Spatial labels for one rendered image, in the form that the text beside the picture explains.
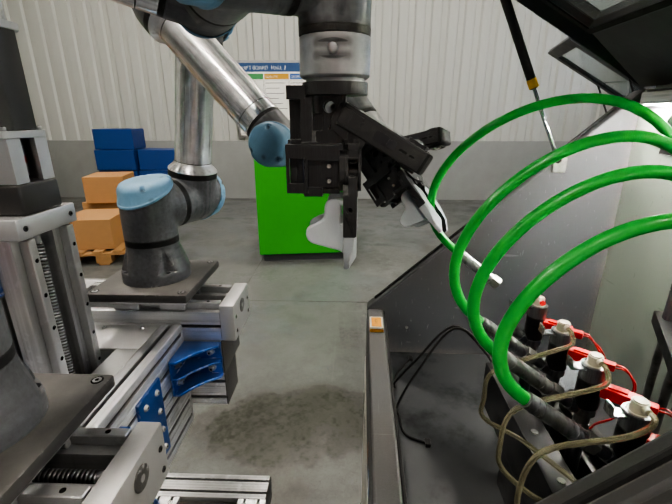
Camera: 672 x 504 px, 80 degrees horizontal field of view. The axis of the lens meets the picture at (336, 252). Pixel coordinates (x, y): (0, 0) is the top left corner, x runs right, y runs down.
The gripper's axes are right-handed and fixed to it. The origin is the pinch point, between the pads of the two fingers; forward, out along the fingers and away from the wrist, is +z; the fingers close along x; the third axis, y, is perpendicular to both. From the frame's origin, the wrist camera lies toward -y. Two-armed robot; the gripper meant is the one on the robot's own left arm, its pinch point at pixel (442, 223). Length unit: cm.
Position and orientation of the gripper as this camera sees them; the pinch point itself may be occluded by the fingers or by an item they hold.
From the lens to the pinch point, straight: 71.8
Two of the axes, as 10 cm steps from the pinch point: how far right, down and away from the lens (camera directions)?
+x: -5.3, 0.5, -8.4
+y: -6.9, 5.5, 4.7
